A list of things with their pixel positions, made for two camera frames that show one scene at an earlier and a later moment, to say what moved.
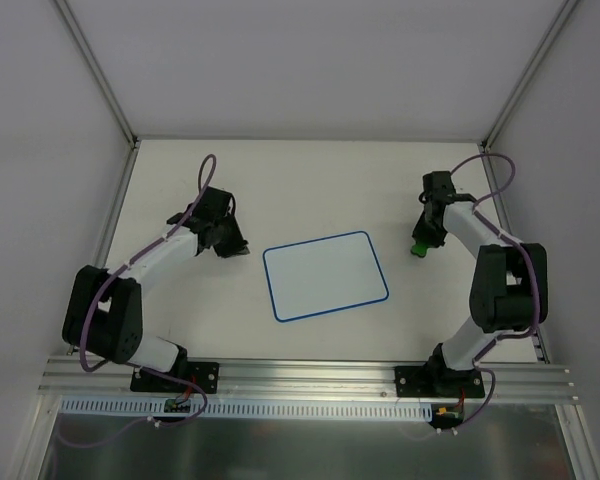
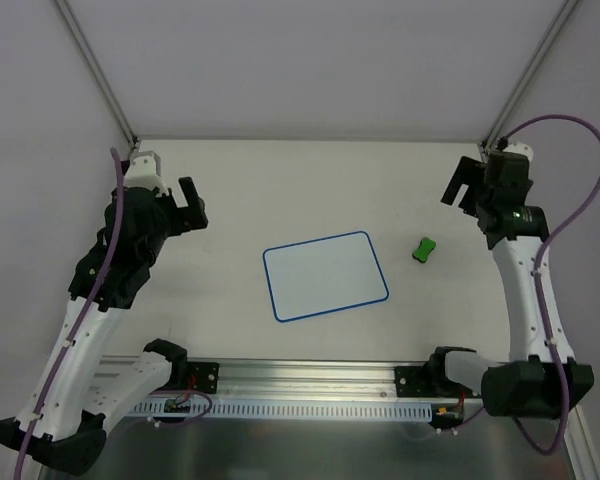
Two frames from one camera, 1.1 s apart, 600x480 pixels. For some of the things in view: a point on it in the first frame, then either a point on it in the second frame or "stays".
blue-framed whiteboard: (323, 275) stays
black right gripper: (427, 232) → (478, 187)
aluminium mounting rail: (69, 378) stays
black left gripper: (228, 238) → (181, 213)
